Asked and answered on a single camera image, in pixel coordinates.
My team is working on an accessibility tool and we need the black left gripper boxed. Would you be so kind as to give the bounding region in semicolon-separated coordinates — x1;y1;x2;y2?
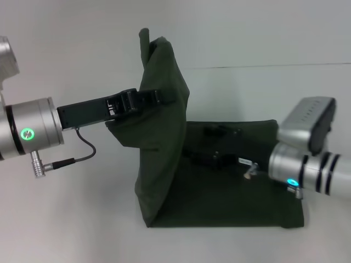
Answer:
56;87;177;131

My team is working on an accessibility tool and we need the dark green printed t-shirt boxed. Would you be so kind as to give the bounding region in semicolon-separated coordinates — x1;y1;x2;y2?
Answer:
105;27;305;228

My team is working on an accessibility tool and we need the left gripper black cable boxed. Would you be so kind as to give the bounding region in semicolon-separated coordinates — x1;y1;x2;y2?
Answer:
31;127;97;179

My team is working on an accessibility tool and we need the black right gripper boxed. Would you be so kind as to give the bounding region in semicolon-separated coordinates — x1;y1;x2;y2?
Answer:
188;124;273;171

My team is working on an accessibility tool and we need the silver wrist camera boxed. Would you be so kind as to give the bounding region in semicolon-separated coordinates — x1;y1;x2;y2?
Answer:
0;35;21;92
276;96;337;157

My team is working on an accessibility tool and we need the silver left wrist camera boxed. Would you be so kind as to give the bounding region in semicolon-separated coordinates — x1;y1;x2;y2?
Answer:
0;35;21;92

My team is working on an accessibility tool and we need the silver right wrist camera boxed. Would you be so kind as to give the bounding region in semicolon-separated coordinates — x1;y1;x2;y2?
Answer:
276;96;337;157

